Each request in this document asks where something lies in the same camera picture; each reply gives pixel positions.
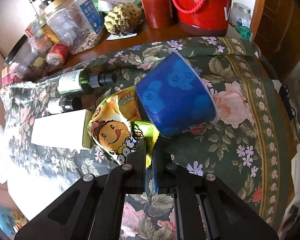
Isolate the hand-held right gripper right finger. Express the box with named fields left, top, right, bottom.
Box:
left=152, top=151, right=280, bottom=240

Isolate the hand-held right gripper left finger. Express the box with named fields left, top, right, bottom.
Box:
left=14, top=139, right=148, bottom=240

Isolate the green snack packet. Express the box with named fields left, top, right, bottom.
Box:
left=130, top=120, right=161, bottom=169

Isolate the yellow cartoon snack packet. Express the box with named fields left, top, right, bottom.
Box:
left=87, top=86, right=145, bottom=165

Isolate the white cardboard box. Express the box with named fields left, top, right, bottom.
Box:
left=31, top=110, right=92, bottom=150

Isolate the blue paper bowl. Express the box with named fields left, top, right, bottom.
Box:
left=135, top=52, right=218, bottom=138

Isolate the small silver black bottle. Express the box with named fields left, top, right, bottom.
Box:
left=46, top=97, right=83, bottom=114

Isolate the green floral tablecloth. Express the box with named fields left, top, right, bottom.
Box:
left=0, top=36, right=295, bottom=240

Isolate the green glass spray bottle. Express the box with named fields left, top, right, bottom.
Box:
left=36, top=69, right=117, bottom=95

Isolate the white paper card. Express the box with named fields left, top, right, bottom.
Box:
left=106, top=32, right=138, bottom=40

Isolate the wooden table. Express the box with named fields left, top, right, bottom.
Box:
left=50, top=21, right=299, bottom=205

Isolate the small red-label bottle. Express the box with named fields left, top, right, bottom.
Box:
left=45, top=42, right=70, bottom=67

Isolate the green custard apple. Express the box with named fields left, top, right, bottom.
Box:
left=104, top=2, right=144, bottom=35

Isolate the gold-lidded plastic jar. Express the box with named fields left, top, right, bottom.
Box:
left=44, top=0, right=107, bottom=55

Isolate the blue printed bag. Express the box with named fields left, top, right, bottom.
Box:
left=0, top=205, right=28, bottom=233

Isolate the pink striped cloth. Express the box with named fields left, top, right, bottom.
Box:
left=1, top=72, right=23, bottom=88

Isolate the red sauce jar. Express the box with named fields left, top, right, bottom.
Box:
left=139, top=0, right=177, bottom=28

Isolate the red thermos jug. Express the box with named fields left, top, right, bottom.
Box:
left=168, top=0, right=233, bottom=37

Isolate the green and white box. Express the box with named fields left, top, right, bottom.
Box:
left=94, top=0, right=140, bottom=14

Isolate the green plastic bag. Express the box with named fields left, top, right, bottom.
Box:
left=234, top=24, right=253, bottom=42

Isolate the clear glass jar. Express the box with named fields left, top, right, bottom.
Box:
left=230, top=2, right=252, bottom=28

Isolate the clear liquor bottle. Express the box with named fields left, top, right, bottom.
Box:
left=25, top=0, right=55, bottom=45

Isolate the brown wooden door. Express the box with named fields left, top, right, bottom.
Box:
left=252, top=0, right=300, bottom=80

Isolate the wooden door frame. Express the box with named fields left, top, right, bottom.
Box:
left=250, top=0, right=268, bottom=43

